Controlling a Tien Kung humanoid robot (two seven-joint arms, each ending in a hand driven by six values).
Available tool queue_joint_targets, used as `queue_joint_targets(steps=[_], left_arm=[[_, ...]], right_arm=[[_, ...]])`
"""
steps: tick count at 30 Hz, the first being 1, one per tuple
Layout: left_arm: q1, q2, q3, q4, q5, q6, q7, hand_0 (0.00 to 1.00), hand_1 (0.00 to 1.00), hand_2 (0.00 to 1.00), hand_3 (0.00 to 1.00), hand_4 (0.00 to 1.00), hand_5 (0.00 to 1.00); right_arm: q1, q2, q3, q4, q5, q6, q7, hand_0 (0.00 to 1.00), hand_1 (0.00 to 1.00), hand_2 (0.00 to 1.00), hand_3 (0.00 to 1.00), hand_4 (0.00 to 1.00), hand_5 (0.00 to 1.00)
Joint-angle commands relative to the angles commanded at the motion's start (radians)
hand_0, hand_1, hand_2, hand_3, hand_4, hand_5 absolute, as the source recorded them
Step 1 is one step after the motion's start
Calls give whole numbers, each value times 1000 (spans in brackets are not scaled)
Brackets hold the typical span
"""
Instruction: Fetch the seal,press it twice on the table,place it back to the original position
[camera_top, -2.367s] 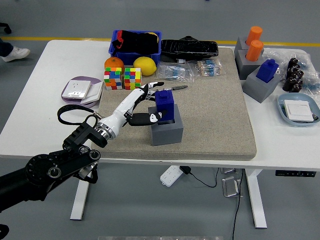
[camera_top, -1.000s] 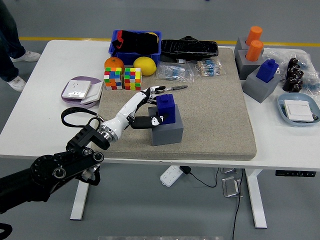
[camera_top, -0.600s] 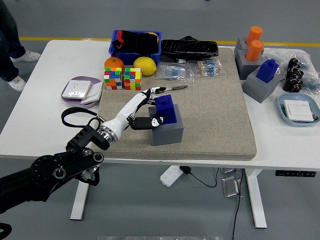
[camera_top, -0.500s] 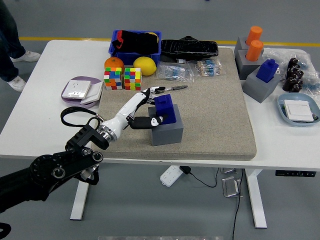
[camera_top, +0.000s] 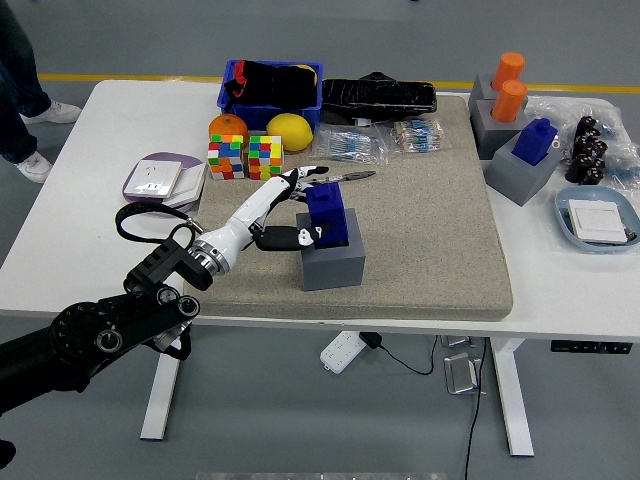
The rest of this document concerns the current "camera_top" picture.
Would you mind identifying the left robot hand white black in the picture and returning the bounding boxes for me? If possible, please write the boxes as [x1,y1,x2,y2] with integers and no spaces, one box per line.
[202,165,335,274]

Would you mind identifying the blue square seal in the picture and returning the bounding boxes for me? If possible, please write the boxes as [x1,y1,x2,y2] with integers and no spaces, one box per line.
[511,117,559,168]
[304,181,350,250]

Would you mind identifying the grey seal holder box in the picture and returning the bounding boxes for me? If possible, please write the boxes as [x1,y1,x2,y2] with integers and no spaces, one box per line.
[468,73,501,104]
[484,135,565,207]
[295,207,367,292]
[468,98,530,161]

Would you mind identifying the orange cylinder seal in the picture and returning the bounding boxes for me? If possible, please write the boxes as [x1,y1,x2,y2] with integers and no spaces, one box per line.
[491,51,527,92]
[491,79,529,124]

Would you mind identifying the colourful puzzle cube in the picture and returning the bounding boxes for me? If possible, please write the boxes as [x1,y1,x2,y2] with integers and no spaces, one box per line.
[247,134,285,182]
[207,133,247,181]

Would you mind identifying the orange fruit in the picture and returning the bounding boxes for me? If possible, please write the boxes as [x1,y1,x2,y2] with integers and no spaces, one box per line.
[208,113,251,146]

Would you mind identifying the yellow lemon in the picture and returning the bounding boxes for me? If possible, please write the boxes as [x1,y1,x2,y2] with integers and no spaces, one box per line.
[266,113,315,153]

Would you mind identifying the blue plastic bin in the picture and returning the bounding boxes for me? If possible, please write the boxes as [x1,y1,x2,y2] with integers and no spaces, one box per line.
[216,59,325,132]

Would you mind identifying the purple tray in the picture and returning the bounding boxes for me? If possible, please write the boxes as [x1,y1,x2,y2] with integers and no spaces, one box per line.
[121,151,209,219]

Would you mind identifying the black pen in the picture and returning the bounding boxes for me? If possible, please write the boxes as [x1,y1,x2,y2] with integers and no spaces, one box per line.
[324,170,377,184]

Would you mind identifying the bag of blue resistors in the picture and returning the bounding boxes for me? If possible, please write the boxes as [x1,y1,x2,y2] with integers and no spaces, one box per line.
[310,124,390,166]

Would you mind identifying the black cloth with red trim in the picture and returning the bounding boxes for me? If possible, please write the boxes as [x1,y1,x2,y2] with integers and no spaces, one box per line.
[223,60,319,109]

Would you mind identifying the white power strip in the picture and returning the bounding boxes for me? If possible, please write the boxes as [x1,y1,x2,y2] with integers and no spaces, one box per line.
[319,330,366,375]

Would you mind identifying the black plastic-wrapped part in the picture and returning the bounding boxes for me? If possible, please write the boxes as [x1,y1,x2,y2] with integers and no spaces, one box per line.
[320,71,439,124]

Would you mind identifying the grey-brown mat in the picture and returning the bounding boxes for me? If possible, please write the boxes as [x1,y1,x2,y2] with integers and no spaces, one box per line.
[182,94,515,322]

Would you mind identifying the bag of brown resistors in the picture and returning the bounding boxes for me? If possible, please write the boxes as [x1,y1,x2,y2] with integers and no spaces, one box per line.
[377,119,451,155]

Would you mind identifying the white table leg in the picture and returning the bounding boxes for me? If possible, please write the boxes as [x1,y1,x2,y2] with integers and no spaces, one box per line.
[489,337,535,457]
[139,323,189,441]

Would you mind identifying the person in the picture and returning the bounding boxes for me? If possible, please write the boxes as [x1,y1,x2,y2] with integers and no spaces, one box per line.
[0,0,84,184]

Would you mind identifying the light blue tray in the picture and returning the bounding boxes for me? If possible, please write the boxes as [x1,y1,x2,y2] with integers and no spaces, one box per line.
[554,186,640,255]

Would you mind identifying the black table control panel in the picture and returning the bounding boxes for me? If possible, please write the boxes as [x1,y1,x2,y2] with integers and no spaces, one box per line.
[550,339,634,354]

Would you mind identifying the white switch panel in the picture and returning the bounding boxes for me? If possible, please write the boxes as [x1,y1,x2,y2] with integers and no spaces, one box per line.
[567,198,630,246]
[160,162,209,210]

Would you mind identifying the white wall socket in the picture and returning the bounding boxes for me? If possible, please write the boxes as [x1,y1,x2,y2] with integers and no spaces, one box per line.
[123,159,184,198]

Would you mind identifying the black plug with cord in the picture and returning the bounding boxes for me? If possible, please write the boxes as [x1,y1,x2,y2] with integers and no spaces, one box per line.
[358,331,440,376]

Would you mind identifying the black floor cable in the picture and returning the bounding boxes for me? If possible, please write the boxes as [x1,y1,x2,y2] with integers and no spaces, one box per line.
[463,337,489,480]

